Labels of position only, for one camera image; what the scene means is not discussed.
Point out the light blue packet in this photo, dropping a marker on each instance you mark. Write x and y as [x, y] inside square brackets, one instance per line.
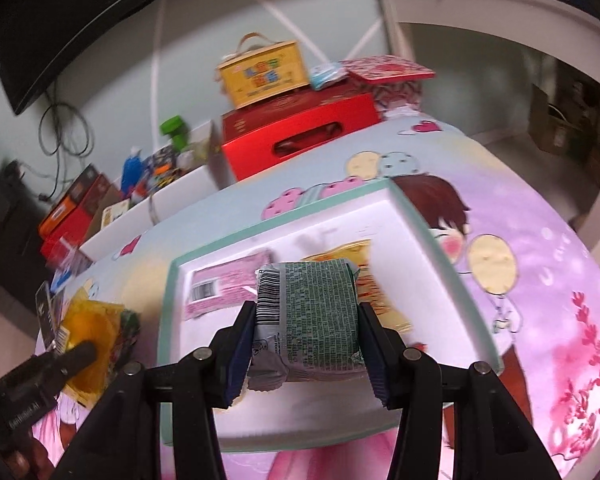
[330, 75]

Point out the large red gift box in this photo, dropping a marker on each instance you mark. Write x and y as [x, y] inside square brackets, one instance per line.
[305, 135]

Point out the yellow translucent snack packet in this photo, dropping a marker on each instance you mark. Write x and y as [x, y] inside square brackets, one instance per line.
[95, 330]

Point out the white desk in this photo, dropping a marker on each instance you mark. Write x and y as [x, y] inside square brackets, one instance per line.
[480, 10]

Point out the brown cardboard box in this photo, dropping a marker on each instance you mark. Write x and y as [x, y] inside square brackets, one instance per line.
[550, 120]

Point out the green silver snack packet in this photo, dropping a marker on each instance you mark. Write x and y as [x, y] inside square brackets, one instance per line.
[310, 320]

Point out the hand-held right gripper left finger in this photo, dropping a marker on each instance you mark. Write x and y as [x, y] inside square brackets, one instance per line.
[237, 365]

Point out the yellow egg roll packet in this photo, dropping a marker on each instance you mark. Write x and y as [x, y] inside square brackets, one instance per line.
[375, 290]

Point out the white cardboard carton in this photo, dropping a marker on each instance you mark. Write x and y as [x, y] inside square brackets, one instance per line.
[180, 195]

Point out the white tray teal rim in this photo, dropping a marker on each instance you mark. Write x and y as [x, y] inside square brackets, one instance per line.
[330, 220]

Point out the clear round ball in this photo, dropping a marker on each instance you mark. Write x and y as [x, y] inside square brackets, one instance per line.
[192, 155]

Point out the blue white box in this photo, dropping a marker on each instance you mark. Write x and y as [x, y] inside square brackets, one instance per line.
[62, 277]

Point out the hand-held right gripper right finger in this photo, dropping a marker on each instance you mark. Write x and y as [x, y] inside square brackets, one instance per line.
[377, 365]

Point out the orange box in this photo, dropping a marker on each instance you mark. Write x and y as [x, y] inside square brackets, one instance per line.
[65, 200]

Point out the red patterned box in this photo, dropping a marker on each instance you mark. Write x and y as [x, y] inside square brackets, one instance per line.
[390, 72]

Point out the blue bottle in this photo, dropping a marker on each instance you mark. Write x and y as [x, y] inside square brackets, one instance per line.
[132, 172]

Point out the colourful patterned pouch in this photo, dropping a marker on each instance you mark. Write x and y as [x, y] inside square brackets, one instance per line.
[160, 167]

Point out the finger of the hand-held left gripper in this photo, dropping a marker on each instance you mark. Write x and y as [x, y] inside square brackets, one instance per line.
[77, 355]

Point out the red flat box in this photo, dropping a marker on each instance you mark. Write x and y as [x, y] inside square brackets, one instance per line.
[75, 225]

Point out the black cabinet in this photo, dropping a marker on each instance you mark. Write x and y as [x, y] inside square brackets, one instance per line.
[5, 240]

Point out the green dumbbell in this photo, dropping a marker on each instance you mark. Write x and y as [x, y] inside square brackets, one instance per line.
[175, 132]

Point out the yellow white card box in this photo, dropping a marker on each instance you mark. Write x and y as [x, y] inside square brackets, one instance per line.
[115, 212]

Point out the person's left hand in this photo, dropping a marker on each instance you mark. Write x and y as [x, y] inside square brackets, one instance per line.
[30, 462]

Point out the pink snack packet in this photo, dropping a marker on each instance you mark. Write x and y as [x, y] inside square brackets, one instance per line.
[220, 280]

